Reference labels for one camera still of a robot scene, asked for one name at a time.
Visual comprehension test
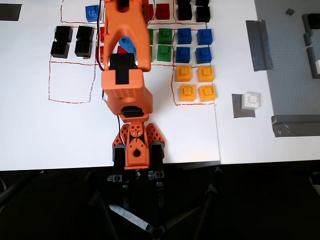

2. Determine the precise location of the grey black table clamp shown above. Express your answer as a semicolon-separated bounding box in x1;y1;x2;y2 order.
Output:
147;140;166;191
107;144;126;183

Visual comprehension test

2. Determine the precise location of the crumpled grey duct tape strip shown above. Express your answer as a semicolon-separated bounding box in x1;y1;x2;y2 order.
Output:
271;114;320;138

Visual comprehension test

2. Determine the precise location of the black brick stack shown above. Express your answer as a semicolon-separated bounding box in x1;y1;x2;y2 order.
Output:
307;14;320;30

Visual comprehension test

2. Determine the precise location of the white toy brick block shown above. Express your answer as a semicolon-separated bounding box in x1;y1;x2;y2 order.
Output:
240;91;261;111

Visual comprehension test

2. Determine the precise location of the blue toy brick block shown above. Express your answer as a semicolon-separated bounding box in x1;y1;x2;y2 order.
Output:
196;28;214;46
176;27;193;46
84;4;101;23
194;46;213;64
175;46;192;64

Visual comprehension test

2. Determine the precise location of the black tape patch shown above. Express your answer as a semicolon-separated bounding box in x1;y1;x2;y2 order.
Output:
0;3;23;22

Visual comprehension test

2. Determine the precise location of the L-shaped grey brick wall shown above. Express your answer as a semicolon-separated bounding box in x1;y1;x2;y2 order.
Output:
301;13;320;34

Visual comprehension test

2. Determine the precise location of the short grey brick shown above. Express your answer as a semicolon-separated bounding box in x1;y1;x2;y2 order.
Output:
303;32;314;47

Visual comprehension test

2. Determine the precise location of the black metal bar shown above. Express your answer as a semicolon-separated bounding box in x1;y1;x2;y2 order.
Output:
0;171;35;210

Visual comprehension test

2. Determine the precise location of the straight grey brick wall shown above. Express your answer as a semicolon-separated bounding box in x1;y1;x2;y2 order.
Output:
306;46;320;80

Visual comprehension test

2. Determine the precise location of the white red base cable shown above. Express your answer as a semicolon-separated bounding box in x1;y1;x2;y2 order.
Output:
115;116;126;146

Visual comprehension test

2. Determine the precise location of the black camera tripod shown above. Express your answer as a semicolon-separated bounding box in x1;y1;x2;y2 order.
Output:
84;166;223;240

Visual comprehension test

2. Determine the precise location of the grey tape square marker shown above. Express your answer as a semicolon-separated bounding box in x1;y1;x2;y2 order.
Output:
231;93;256;119

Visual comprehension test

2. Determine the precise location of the grey studded baseplate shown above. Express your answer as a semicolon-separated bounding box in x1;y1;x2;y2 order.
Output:
254;0;320;118

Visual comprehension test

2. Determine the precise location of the long grey duct tape strip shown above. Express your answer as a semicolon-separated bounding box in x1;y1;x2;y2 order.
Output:
245;19;275;73

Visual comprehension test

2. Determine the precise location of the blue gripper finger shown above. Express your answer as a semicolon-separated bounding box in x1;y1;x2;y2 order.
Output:
118;36;138;55

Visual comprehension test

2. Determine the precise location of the black red arm cable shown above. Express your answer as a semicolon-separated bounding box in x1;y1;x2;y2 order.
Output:
96;0;106;73

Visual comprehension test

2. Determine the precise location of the yellow toy brick block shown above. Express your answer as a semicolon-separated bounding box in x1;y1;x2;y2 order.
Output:
197;65;215;83
175;65;193;83
178;84;197;103
197;84;216;103

